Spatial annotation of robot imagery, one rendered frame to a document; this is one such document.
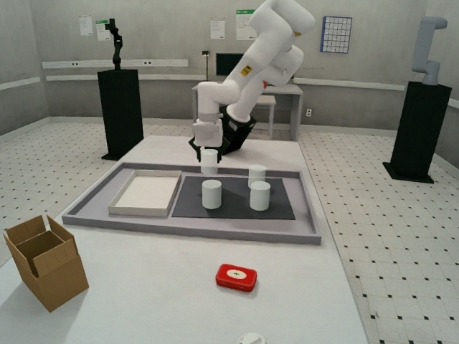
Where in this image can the brown cardboard box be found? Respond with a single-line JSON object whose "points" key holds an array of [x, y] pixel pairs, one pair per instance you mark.
{"points": [[58, 274]]}

